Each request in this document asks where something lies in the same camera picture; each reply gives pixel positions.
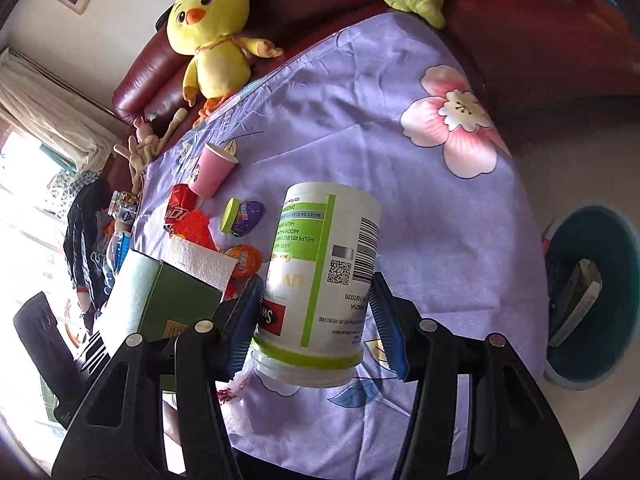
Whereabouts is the yellow chick plush toy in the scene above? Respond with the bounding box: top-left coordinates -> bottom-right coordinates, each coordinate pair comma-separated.
166,0 -> 284,128

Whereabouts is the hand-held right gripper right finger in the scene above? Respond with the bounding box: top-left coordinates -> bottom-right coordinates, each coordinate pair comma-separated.
367,271 -> 583,480

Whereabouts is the dark clothes pile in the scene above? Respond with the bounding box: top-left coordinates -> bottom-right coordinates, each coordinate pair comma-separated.
65,170 -> 136,311

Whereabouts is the orange egg-shaped capsule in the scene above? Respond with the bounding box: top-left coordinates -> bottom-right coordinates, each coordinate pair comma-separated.
223,244 -> 263,281

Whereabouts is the cream curtain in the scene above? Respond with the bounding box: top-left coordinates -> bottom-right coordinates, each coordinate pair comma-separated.
0,47 -> 116,171

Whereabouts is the grey flattened carton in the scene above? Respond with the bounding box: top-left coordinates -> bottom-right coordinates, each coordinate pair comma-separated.
549,259 -> 602,348

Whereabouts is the beige plush toy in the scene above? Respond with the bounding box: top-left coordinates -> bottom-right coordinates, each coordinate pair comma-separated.
113,107 -> 188,196

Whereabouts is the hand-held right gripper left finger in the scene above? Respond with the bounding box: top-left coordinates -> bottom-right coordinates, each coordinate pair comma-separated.
50,275 -> 266,480

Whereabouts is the white bottle with green label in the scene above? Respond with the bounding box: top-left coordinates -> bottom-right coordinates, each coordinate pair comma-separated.
247,181 -> 382,390

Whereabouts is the dark red leather sofa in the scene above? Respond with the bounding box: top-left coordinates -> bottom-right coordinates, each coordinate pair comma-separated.
112,0 -> 640,191

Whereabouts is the red soda can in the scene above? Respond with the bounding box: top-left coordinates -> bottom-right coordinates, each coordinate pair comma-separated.
164,182 -> 205,233

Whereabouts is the green tissue box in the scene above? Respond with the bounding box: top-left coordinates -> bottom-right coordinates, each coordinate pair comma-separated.
95,236 -> 238,396

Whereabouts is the purple floral cloth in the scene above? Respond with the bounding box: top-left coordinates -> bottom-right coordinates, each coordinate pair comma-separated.
137,12 -> 551,480

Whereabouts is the teal trash bin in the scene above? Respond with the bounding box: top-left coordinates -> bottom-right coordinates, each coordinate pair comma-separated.
540,205 -> 640,391

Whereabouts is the orange mesh bag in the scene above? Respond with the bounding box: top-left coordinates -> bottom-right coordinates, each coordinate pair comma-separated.
172,210 -> 221,253

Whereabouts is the pink paper cup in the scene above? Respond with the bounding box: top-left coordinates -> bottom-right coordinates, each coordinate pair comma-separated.
188,141 -> 240,197

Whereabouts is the purple jar with green lid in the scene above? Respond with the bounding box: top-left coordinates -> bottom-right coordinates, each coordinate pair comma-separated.
221,197 -> 266,237

